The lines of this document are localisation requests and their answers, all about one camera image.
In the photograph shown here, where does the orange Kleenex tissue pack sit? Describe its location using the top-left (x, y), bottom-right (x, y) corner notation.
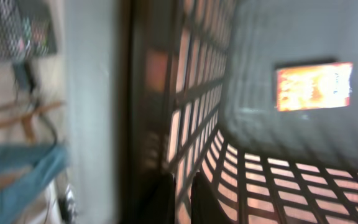
top-left (276, 62), bottom-right (353, 111)

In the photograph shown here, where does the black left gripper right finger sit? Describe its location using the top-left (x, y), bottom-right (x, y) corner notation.
top-left (191, 172), bottom-right (232, 224)

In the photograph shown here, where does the dark grey plastic basket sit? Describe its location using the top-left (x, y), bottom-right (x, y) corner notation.
top-left (65, 0), bottom-right (358, 223)

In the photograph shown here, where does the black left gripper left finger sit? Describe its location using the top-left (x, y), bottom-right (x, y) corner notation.
top-left (132, 173), bottom-right (176, 224)

